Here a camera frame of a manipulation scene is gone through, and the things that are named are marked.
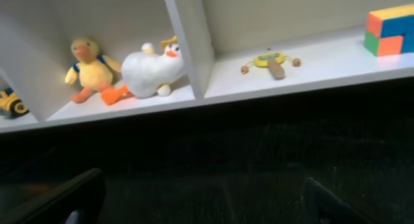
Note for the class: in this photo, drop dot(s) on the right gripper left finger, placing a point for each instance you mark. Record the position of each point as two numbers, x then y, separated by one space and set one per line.
71 198

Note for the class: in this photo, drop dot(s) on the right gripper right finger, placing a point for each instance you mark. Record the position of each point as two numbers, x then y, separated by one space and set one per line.
323 208

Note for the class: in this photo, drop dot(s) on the grey and yellow toy truck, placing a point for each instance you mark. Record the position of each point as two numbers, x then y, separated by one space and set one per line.
11 102

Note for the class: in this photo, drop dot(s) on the yellow rattle drum toy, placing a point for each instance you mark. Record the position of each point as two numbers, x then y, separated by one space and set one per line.
270 60

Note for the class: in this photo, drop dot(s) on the many-coloured puzzle cube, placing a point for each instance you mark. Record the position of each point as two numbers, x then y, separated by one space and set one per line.
391 29

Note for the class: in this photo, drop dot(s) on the yellow plush duck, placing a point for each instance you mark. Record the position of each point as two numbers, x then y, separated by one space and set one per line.
92 72

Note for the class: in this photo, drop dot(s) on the white plush duck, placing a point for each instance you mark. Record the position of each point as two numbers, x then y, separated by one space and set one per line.
145 72

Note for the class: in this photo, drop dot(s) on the white shelf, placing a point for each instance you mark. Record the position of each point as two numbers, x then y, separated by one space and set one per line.
291 23

